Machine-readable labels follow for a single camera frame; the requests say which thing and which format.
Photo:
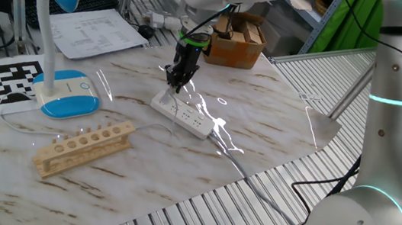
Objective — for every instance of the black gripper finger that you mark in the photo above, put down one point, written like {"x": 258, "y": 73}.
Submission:
{"x": 187, "y": 77}
{"x": 172, "y": 76}

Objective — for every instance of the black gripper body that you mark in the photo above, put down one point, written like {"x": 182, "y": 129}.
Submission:
{"x": 188, "y": 55}

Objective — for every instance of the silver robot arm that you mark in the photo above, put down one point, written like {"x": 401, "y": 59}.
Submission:
{"x": 396, "y": 152}

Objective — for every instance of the white power strip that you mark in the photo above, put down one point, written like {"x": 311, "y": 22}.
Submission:
{"x": 185, "y": 116}

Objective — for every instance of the white plug adapter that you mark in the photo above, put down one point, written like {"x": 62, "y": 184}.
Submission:
{"x": 162, "y": 21}

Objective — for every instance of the blue and white desk lamp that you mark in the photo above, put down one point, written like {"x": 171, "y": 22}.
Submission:
{"x": 67, "y": 105}

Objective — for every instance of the small brown cardboard block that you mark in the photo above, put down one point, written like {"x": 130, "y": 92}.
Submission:
{"x": 253, "y": 32}
{"x": 238, "y": 37}
{"x": 222, "y": 25}

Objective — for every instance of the small black round device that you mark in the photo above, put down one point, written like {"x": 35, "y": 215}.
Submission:
{"x": 145, "y": 32}

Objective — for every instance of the brown cardboard box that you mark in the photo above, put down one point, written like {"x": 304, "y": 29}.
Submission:
{"x": 238, "y": 55}

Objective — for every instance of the marble pattern table mat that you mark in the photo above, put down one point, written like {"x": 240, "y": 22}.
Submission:
{"x": 178, "y": 171}

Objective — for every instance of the printed white paper sheet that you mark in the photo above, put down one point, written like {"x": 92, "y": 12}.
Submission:
{"x": 87, "y": 33}

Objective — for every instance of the white label sticker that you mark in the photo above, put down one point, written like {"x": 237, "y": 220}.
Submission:
{"x": 308, "y": 97}

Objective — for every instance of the torn beige paper piece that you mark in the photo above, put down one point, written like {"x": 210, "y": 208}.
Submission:
{"x": 300, "y": 3}

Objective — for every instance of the wooden test tube rack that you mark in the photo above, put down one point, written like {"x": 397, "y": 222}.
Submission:
{"x": 73, "y": 150}

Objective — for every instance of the grey metal shelf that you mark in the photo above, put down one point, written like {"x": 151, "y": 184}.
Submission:
{"x": 312, "y": 22}

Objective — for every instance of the green cloth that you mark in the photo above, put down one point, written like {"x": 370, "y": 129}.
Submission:
{"x": 349, "y": 31}

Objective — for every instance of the aluminium frame rail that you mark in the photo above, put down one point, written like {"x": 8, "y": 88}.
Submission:
{"x": 307, "y": 56}

